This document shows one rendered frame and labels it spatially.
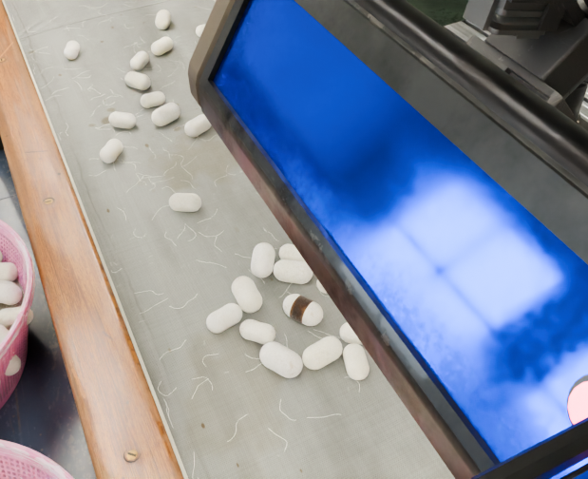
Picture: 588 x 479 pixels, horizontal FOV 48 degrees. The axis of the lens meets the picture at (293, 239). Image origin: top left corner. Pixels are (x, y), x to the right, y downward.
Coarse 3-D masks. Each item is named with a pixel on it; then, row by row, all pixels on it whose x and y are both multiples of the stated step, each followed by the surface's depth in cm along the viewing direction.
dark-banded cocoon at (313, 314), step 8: (288, 296) 57; (296, 296) 57; (288, 304) 56; (312, 304) 56; (288, 312) 57; (312, 312) 56; (320, 312) 56; (304, 320) 56; (312, 320) 56; (320, 320) 56
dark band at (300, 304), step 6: (294, 300) 56; (300, 300) 56; (306, 300) 56; (312, 300) 57; (294, 306) 56; (300, 306) 56; (306, 306) 56; (294, 312) 56; (300, 312) 56; (294, 318) 56; (300, 318) 56
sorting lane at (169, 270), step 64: (64, 0) 104; (128, 0) 103; (192, 0) 103; (64, 64) 90; (128, 64) 89; (64, 128) 79; (128, 192) 70; (192, 192) 70; (256, 192) 70; (128, 256) 64; (192, 256) 63; (128, 320) 58; (192, 320) 58; (256, 320) 58; (192, 384) 53; (256, 384) 53; (320, 384) 53; (384, 384) 53; (192, 448) 49; (256, 448) 49; (320, 448) 49; (384, 448) 49
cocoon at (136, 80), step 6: (132, 72) 84; (138, 72) 84; (126, 78) 84; (132, 78) 83; (138, 78) 83; (144, 78) 83; (126, 84) 84; (132, 84) 84; (138, 84) 83; (144, 84) 83; (150, 84) 84
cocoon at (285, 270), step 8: (280, 264) 60; (288, 264) 59; (296, 264) 59; (304, 264) 59; (280, 272) 59; (288, 272) 59; (296, 272) 59; (304, 272) 59; (312, 272) 60; (280, 280) 60; (288, 280) 60; (296, 280) 59; (304, 280) 59
